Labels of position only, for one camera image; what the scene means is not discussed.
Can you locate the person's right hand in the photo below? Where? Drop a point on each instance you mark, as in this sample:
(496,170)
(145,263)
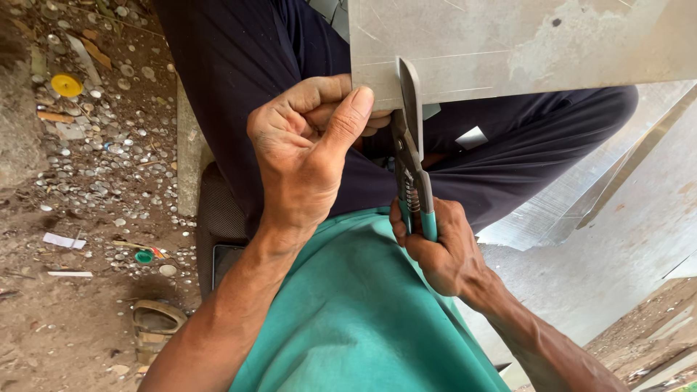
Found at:
(446,250)

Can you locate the person's left hand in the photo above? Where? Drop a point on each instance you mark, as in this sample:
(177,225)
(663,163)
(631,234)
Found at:
(297,163)

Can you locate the person's right fingers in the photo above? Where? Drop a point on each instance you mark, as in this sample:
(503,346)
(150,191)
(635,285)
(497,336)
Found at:
(400,220)

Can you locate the grey sheet metal panel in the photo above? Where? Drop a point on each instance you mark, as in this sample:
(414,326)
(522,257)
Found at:
(517,43)

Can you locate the person's teal shirt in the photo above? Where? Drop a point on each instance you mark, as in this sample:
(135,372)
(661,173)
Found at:
(354,316)

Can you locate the small metal offcut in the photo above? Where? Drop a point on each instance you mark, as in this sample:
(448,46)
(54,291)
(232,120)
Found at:
(471,138)

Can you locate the pile of shiny metal sheets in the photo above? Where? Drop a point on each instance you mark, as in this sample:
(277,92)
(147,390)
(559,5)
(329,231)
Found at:
(572,196)

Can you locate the dark phone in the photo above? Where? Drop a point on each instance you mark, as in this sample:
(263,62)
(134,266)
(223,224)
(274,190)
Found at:
(226,264)

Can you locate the brown seat cushion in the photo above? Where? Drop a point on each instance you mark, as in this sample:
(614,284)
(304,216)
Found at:
(218,218)

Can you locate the person's dark navy trousers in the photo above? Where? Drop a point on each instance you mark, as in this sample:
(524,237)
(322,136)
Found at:
(261,71)

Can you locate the large dull metal sheet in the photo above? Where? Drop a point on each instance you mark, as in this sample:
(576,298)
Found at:
(615,256)

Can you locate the grey concrete block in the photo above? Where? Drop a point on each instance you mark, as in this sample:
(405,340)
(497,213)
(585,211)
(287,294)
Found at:
(190,158)

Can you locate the small green cap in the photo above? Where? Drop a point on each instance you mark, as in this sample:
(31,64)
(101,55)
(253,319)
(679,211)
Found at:
(144,256)

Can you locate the brown sandal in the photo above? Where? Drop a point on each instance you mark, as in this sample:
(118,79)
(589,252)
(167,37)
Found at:
(155,326)

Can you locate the scatter of round metal discs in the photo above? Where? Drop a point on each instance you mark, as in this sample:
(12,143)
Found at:
(103,158)

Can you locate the white flat stick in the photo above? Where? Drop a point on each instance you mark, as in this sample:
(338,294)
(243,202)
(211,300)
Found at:
(69,274)

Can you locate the white paper scrap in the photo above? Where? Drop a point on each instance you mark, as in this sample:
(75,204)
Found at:
(64,240)

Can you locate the yellow plastic lid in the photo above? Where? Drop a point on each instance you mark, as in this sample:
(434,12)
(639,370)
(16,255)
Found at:
(66,85)

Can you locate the orange wood piece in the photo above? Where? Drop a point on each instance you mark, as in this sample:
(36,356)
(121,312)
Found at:
(54,117)

